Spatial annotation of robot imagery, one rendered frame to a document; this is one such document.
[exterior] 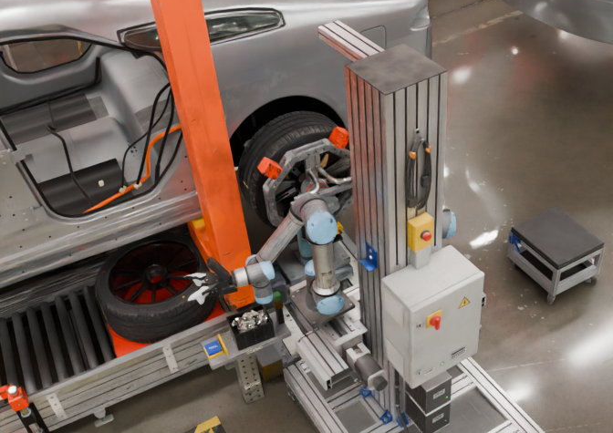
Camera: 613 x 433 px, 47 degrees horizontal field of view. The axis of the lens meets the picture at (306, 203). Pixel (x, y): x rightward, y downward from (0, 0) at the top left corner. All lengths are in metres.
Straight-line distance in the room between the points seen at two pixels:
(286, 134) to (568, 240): 1.74
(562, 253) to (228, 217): 1.94
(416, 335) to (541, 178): 2.76
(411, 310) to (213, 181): 1.07
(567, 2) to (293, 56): 2.34
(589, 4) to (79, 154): 3.45
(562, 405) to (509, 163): 2.07
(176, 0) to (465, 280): 1.50
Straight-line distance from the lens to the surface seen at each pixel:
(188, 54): 2.84
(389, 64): 2.45
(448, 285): 2.74
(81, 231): 3.80
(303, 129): 3.69
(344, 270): 4.31
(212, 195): 3.20
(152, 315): 3.82
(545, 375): 4.08
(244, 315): 3.58
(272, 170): 3.59
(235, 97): 3.61
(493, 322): 4.27
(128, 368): 3.85
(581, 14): 5.34
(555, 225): 4.41
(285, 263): 4.31
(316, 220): 2.68
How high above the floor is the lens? 3.20
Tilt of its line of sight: 39 degrees down
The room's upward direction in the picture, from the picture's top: 7 degrees counter-clockwise
